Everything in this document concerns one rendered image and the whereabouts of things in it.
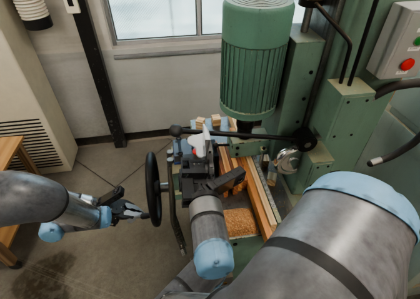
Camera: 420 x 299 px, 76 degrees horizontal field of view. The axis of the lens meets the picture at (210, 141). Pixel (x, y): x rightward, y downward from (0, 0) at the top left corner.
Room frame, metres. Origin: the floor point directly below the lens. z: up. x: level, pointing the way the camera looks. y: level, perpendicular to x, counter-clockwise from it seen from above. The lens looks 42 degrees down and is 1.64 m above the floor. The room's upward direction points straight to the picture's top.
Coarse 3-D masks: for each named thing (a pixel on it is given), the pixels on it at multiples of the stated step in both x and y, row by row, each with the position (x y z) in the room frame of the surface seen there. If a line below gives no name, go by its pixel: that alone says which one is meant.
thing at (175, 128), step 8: (176, 128) 0.53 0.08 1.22; (184, 128) 0.54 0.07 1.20; (304, 128) 0.61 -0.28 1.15; (176, 136) 0.52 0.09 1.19; (232, 136) 0.55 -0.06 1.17; (240, 136) 0.56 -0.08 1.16; (248, 136) 0.56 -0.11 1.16; (256, 136) 0.57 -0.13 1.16; (264, 136) 0.57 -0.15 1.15; (272, 136) 0.58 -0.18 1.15; (280, 136) 0.58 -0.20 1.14; (288, 136) 0.59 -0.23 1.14; (296, 136) 0.59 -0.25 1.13; (304, 136) 0.58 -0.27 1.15; (312, 136) 0.58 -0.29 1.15; (320, 136) 0.60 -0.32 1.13; (296, 144) 0.57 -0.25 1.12; (304, 144) 0.57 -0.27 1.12; (312, 144) 0.57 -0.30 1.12
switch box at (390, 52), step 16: (400, 16) 0.61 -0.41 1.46; (416, 16) 0.59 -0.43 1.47; (384, 32) 0.63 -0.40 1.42; (400, 32) 0.59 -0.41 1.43; (416, 32) 0.59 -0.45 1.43; (384, 48) 0.61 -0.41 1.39; (400, 48) 0.59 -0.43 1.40; (368, 64) 0.64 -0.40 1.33; (384, 64) 0.59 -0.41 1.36; (400, 64) 0.59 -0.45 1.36; (416, 64) 0.60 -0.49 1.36
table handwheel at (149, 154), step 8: (152, 152) 0.75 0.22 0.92; (152, 160) 0.68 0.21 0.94; (152, 168) 0.64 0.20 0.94; (152, 176) 0.61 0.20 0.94; (152, 184) 0.59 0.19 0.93; (160, 184) 0.67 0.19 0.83; (152, 192) 0.56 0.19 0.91; (160, 192) 0.64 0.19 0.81; (152, 200) 0.54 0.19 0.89; (160, 200) 0.69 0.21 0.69; (152, 208) 0.53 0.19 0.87; (160, 208) 0.65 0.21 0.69; (152, 216) 0.52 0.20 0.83; (160, 216) 0.60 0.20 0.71; (152, 224) 0.52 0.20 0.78; (160, 224) 0.55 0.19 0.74
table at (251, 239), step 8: (192, 120) 0.98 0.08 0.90; (208, 120) 0.98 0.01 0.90; (224, 120) 0.98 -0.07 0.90; (192, 128) 0.92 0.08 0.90; (208, 128) 0.92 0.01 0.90; (216, 128) 0.92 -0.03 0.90; (224, 128) 0.92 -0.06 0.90; (216, 136) 0.86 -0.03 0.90; (224, 136) 0.86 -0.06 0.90; (216, 176) 0.64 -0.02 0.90; (176, 192) 0.59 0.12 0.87; (240, 192) 0.57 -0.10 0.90; (224, 200) 0.54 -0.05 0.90; (232, 200) 0.54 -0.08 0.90; (240, 200) 0.54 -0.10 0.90; (248, 200) 0.54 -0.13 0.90; (224, 208) 0.51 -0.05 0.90; (232, 208) 0.51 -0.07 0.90; (256, 224) 0.45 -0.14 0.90; (232, 240) 0.40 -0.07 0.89; (240, 240) 0.40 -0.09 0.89; (248, 240) 0.41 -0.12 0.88; (256, 240) 0.41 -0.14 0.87
